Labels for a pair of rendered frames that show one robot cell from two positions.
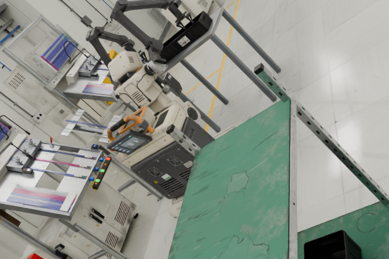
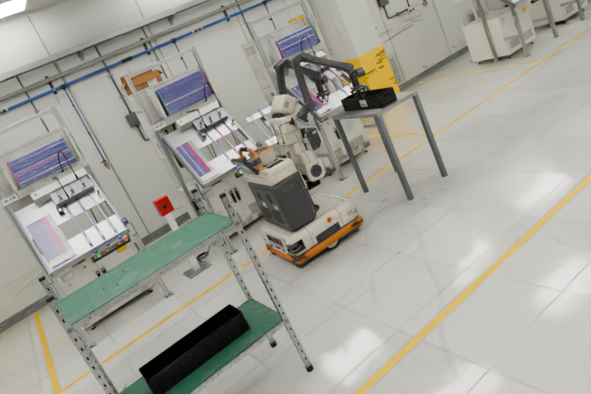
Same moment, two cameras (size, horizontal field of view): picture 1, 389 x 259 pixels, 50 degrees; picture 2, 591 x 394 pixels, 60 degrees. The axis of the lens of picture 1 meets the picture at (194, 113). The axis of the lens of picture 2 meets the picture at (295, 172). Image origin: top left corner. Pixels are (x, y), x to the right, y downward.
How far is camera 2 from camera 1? 1.87 m
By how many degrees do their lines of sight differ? 27
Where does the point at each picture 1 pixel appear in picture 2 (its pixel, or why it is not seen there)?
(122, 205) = not seen: hidden behind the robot
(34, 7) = not seen: outside the picture
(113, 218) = (247, 204)
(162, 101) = (295, 149)
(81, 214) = (223, 187)
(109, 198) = not seen: hidden behind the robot
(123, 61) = (280, 103)
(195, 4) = (500, 40)
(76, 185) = (223, 166)
